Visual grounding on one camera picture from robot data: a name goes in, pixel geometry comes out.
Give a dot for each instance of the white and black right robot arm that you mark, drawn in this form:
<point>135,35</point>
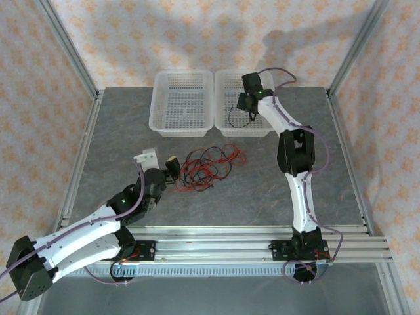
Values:
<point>272,113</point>

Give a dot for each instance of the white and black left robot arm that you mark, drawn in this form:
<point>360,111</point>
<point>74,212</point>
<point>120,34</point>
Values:
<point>82,229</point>

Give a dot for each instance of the white perforated plastic basket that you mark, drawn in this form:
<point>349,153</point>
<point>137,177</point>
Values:
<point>180,108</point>
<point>226,92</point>

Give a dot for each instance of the orange patterned cloth backdrop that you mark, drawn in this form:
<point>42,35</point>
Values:
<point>210,33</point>

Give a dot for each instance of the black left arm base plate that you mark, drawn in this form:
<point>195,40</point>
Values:
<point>147,251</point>

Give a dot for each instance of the aluminium side rail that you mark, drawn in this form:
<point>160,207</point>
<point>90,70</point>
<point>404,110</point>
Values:
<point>350,164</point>
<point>82,147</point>

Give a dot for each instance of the aluminium rail beam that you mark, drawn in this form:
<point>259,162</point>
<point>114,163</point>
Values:
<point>213,249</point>

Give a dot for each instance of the aluminium frame post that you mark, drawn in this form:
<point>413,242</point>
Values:
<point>359,42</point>
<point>66,42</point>

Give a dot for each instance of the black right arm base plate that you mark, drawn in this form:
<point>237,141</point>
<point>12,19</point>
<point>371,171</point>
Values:
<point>279,251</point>

